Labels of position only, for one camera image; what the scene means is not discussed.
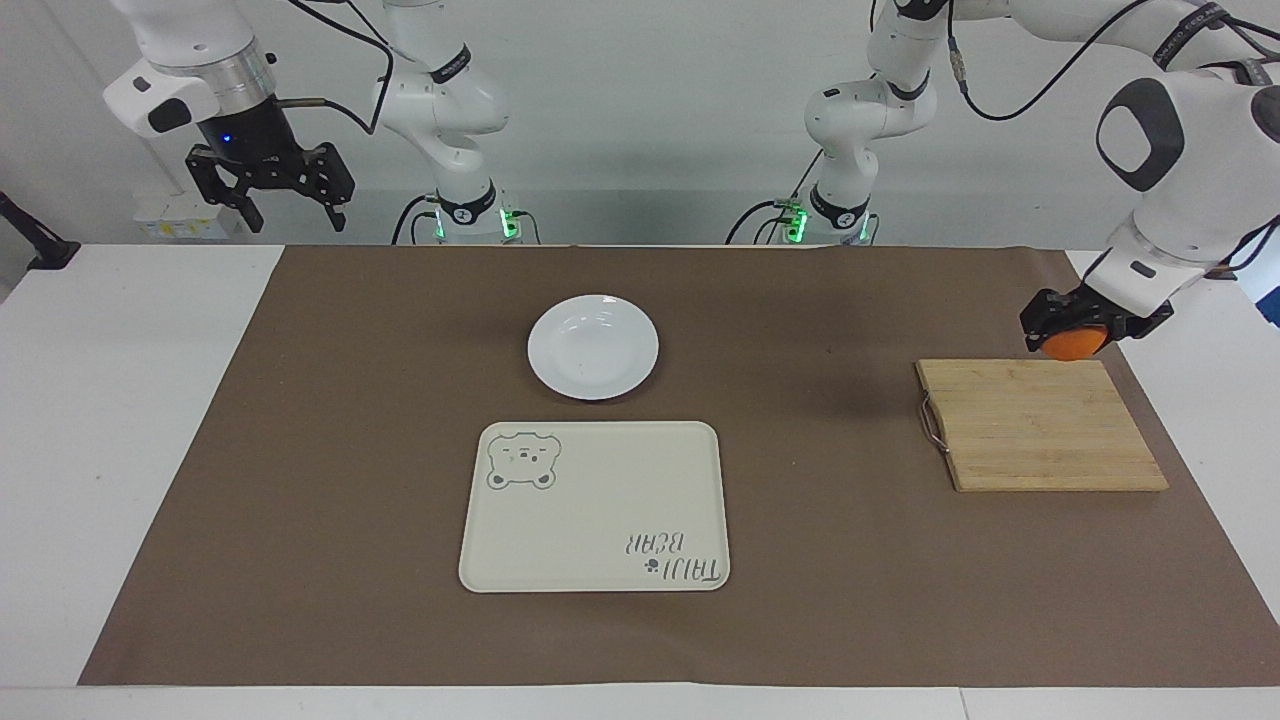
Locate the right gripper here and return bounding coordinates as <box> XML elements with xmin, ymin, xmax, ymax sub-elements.
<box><xmin>185</xmin><ymin>95</ymin><xmax>357</xmax><ymax>234</ymax></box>

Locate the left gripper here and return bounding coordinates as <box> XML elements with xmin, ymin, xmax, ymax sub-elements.
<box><xmin>1020</xmin><ymin>283</ymin><xmax>1175</xmax><ymax>353</ymax></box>

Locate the orange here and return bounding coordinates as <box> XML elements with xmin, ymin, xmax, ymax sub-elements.
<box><xmin>1042</xmin><ymin>324</ymin><xmax>1110</xmax><ymax>362</ymax></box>

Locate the white round plate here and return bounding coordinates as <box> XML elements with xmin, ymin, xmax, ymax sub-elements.
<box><xmin>527</xmin><ymin>294</ymin><xmax>661</xmax><ymax>402</ymax></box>

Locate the wooden cutting board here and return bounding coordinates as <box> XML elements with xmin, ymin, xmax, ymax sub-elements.
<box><xmin>915</xmin><ymin>357</ymin><xmax>1171</xmax><ymax>494</ymax></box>

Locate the black stand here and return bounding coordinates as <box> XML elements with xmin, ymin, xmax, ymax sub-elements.
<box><xmin>0</xmin><ymin>190</ymin><xmax>82</xmax><ymax>272</ymax></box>

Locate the cream tray with bear print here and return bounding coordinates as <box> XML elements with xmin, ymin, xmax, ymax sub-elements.
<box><xmin>458</xmin><ymin>420</ymin><xmax>732</xmax><ymax>594</ymax></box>

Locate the black cable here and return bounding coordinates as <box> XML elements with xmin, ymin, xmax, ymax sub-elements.
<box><xmin>1203</xmin><ymin>216</ymin><xmax>1280</xmax><ymax>283</ymax></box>
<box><xmin>278</xmin><ymin>0</ymin><xmax>397</xmax><ymax>137</ymax></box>
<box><xmin>944</xmin><ymin>0</ymin><xmax>1153</xmax><ymax>124</ymax></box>
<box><xmin>390</xmin><ymin>194</ymin><xmax>442</xmax><ymax>245</ymax></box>
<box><xmin>726</xmin><ymin>150</ymin><xmax>827</xmax><ymax>245</ymax></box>

